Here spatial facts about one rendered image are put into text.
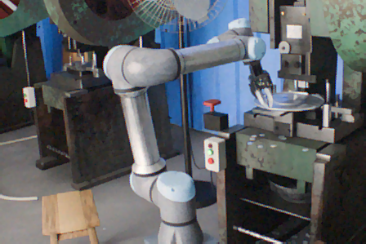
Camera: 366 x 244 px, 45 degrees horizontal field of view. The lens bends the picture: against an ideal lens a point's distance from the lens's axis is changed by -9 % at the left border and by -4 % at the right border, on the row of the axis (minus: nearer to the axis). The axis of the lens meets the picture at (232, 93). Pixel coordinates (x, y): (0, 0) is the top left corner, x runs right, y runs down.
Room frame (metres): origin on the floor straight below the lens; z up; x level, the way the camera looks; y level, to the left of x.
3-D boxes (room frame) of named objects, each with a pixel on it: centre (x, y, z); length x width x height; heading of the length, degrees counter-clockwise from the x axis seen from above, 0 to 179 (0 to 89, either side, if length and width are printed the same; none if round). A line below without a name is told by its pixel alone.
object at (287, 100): (1.86, -0.23, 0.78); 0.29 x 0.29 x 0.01
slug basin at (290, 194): (1.96, -0.31, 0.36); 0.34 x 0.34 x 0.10
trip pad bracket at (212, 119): (1.97, 0.07, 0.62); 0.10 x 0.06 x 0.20; 51
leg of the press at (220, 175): (2.23, -0.19, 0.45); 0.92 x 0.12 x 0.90; 141
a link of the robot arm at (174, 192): (1.34, 0.19, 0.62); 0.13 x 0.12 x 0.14; 42
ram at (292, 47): (1.92, -0.29, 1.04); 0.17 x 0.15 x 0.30; 141
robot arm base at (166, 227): (1.33, 0.18, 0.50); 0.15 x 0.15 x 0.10
